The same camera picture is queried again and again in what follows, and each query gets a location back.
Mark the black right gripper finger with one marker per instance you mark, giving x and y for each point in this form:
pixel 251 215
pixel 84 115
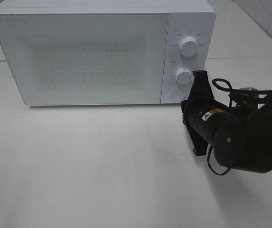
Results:
pixel 201 88

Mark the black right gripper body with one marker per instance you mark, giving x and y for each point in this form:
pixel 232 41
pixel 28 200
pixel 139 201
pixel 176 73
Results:
pixel 200 121

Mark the round white door button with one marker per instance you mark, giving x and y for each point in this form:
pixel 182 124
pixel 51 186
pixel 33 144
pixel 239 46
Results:
pixel 179 95

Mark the white timer knob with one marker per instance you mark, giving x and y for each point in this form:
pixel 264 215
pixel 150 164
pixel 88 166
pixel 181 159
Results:
pixel 183 76

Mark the white microwave door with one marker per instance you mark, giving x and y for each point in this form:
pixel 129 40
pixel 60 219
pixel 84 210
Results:
pixel 80 59

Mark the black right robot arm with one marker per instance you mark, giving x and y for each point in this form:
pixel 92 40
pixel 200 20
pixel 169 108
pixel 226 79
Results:
pixel 233 125

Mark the upper white power knob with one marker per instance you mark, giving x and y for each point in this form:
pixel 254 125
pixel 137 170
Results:
pixel 188 45

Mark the white microwave oven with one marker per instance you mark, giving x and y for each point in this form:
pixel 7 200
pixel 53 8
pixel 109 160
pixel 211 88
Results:
pixel 185 17

